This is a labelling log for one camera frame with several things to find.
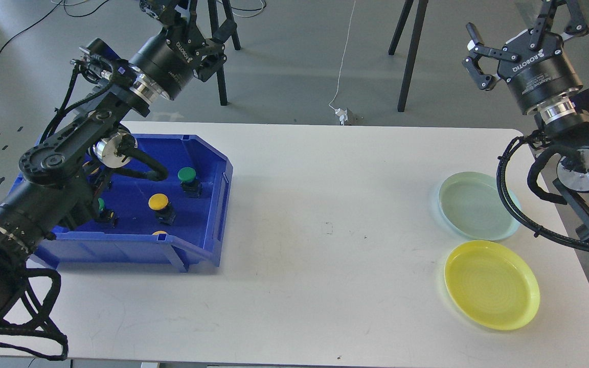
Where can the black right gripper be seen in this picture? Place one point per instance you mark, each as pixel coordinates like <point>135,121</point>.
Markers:
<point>542,74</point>

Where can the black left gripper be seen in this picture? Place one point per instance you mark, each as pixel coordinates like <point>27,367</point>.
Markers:
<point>179,52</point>

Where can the green push button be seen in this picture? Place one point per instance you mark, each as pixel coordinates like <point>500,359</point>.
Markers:
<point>189,182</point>
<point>105,216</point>

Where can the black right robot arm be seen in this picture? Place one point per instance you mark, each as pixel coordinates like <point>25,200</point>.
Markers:
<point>560,173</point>

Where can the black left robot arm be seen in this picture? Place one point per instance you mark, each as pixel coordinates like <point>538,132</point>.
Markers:
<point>82,147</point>

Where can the pale green plate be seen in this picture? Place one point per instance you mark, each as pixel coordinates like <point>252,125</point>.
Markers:
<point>470,204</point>

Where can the yellow plate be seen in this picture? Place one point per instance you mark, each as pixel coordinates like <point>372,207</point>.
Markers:
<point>491,285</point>

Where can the black stand leg left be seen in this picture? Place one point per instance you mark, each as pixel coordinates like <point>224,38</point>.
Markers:
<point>229,29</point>

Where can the black stand leg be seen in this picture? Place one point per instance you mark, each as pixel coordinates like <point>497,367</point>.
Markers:
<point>229,29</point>
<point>412,52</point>

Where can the black stand leg right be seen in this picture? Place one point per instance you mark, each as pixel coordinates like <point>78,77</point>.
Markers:
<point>412,52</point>

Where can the white power adapter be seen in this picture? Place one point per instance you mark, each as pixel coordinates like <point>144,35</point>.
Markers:
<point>344,116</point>

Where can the blue plastic bin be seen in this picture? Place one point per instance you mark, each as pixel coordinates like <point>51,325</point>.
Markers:
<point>197,231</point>

